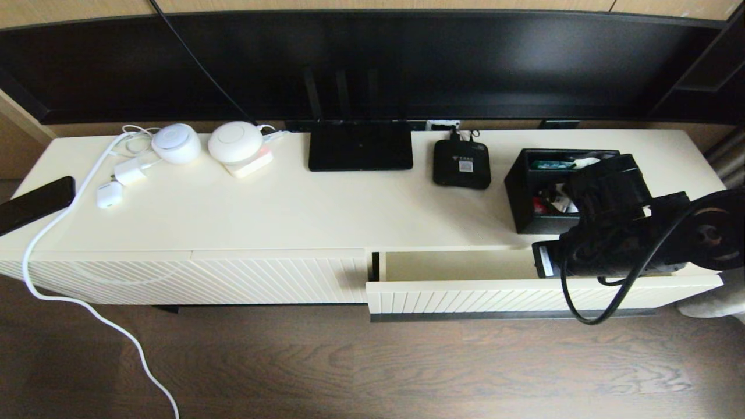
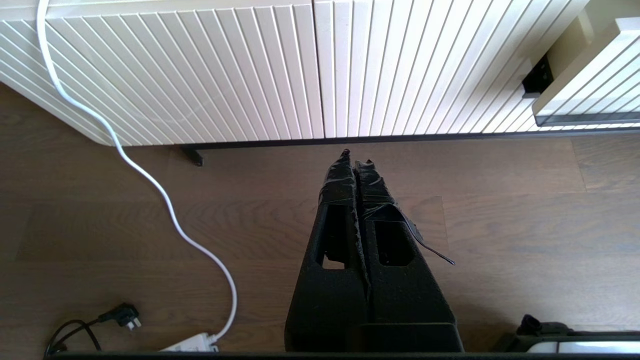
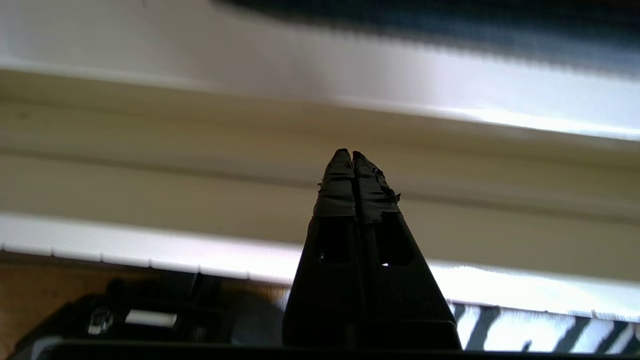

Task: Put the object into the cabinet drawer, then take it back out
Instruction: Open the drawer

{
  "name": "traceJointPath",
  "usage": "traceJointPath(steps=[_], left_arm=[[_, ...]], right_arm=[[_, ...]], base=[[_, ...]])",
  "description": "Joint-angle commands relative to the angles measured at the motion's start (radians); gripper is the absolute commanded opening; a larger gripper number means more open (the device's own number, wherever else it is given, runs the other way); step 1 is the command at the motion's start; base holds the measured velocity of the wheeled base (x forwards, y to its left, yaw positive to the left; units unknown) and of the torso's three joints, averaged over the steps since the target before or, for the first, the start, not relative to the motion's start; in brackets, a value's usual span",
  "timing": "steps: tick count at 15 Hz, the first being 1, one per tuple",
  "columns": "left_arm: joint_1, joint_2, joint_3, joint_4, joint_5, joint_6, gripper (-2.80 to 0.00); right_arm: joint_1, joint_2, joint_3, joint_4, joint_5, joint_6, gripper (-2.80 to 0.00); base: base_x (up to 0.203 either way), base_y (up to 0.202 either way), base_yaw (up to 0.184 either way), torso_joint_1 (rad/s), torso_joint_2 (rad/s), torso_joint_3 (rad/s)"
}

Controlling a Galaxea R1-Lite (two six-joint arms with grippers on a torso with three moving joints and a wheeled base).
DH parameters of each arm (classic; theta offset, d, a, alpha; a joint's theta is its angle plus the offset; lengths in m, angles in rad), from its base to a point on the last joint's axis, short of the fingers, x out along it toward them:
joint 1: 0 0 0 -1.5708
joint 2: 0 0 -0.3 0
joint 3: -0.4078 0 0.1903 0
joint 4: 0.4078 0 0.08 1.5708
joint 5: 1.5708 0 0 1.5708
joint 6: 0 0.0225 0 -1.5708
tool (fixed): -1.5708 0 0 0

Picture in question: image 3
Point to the cream ribbed drawer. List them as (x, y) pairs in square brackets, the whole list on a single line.
[(150, 240)]

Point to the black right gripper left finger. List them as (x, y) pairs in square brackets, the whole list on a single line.
[(327, 280)]

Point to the grey black robot base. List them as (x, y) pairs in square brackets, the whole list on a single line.
[(60, 325)]

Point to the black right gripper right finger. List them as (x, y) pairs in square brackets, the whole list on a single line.
[(400, 285)]

